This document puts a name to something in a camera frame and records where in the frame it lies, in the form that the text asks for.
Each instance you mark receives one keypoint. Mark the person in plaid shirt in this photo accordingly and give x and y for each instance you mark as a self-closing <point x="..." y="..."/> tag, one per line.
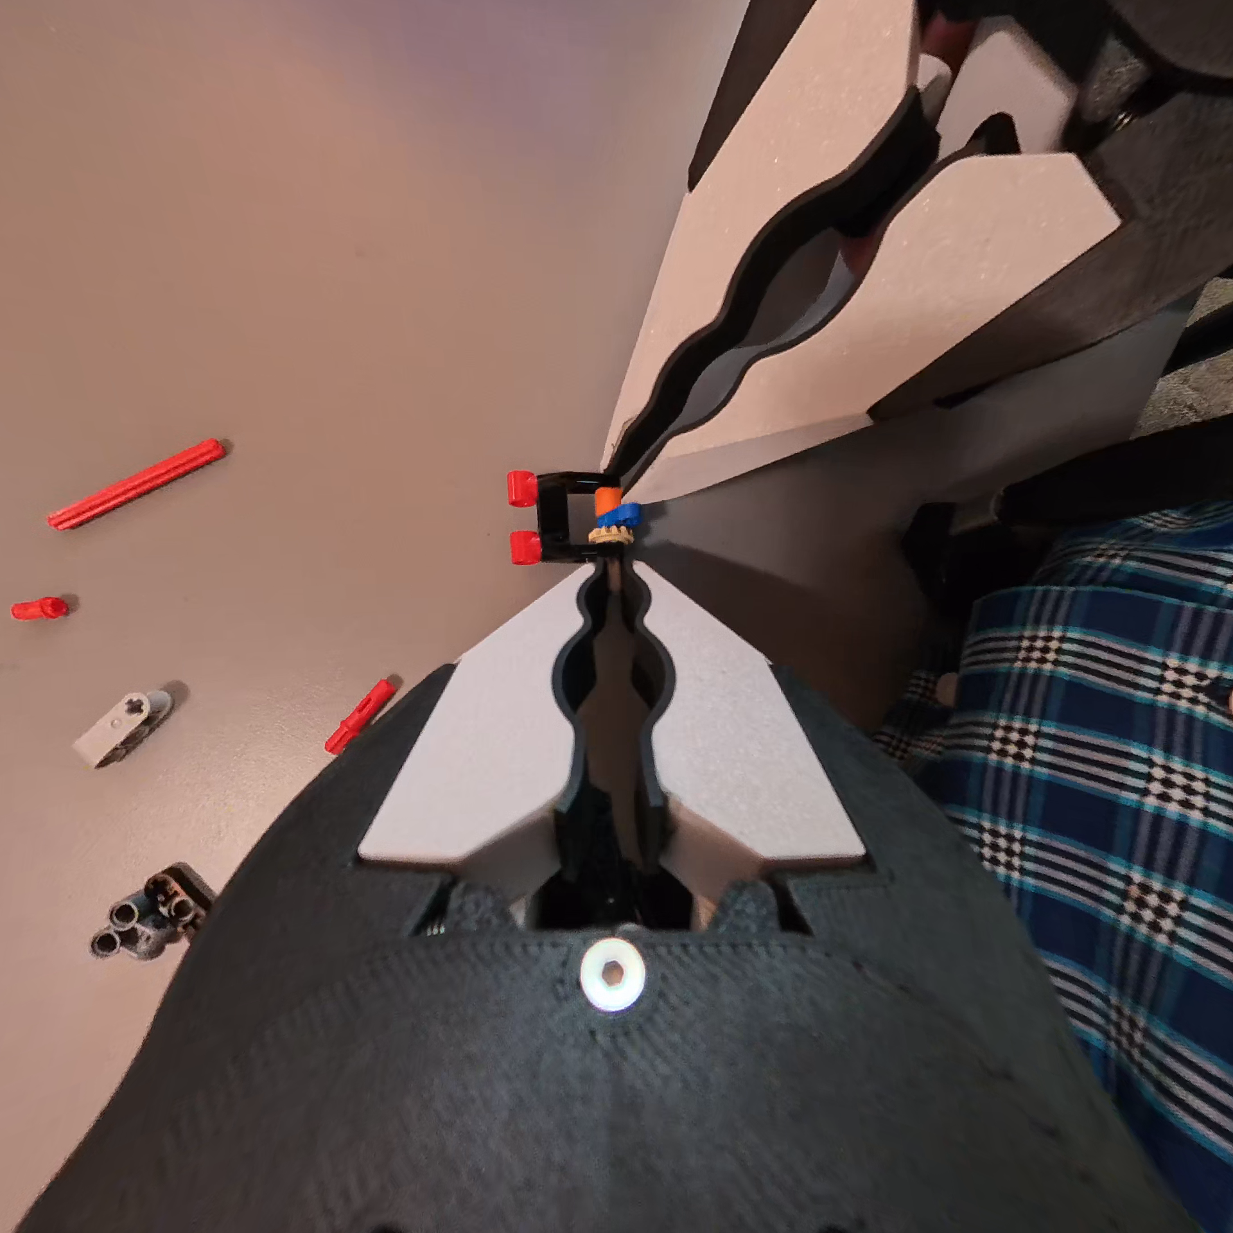
<point x="1109" y="770"/>

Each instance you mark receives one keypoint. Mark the small black lego assembly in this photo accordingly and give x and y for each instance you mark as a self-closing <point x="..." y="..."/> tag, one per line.
<point x="554" y="520"/>

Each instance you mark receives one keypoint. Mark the short blue lego pin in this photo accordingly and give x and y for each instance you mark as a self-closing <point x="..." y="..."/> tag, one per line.
<point x="627" y="513"/>

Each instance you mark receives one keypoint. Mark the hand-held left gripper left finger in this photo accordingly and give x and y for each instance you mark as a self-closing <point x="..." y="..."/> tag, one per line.
<point x="472" y="770"/>

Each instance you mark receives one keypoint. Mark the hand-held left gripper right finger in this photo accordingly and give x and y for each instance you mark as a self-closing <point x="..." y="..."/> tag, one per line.
<point x="761" y="770"/>

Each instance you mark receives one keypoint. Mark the black grey lego connector block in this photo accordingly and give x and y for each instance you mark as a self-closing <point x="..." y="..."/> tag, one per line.
<point x="153" y="915"/>

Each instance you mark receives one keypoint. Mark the long red lego pin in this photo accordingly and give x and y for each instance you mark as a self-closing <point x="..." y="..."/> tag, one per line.
<point x="362" y="718"/>

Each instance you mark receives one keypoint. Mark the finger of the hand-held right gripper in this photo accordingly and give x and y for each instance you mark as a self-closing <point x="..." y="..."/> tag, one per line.
<point x="964" y="271"/>
<point x="800" y="126"/>

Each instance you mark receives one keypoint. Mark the long red lego axle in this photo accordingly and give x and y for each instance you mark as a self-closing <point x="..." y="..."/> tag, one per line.
<point x="137" y="485"/>

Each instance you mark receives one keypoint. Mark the orange lego piece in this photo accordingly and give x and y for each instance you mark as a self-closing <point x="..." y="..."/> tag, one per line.
<point x="608" y="504"/>

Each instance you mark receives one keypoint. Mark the small red lego pin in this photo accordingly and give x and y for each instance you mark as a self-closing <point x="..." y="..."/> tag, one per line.
<point x="38" y="610"/>

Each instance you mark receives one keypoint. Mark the person's right hand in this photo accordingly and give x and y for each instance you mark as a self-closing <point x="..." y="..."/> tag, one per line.
<point x="861" y="258"/>

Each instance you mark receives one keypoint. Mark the light grey lego beam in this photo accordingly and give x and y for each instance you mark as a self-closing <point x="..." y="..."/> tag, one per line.
<point x="124" y="729"/>

